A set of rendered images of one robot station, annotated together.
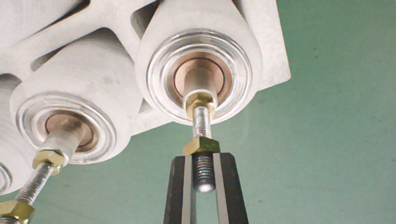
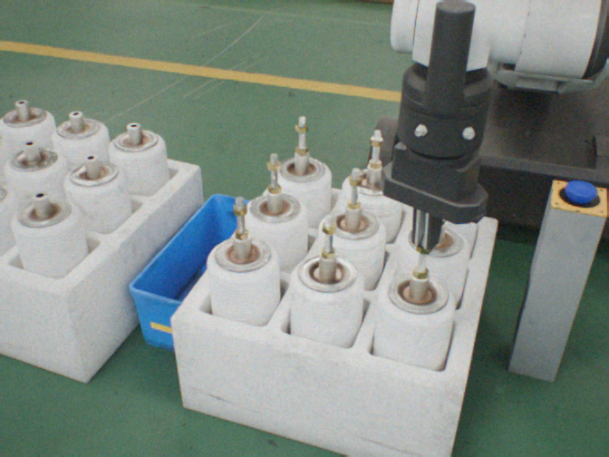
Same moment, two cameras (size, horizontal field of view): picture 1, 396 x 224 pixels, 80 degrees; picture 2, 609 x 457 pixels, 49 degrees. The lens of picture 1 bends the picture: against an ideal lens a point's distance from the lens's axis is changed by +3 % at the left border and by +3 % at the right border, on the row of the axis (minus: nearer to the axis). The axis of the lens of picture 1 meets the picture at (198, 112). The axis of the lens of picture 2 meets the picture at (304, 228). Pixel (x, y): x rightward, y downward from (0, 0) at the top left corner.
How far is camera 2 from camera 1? 83 cm
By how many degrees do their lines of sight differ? 85
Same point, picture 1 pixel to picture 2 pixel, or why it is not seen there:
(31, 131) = (312, 262)
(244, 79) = (440, 303)
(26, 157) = (269, 277)
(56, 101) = (343, 261)
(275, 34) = (464, 360)
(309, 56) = not seen: outside the picture
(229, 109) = (422, 310)
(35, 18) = (362, 258)
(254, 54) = (451, 301)
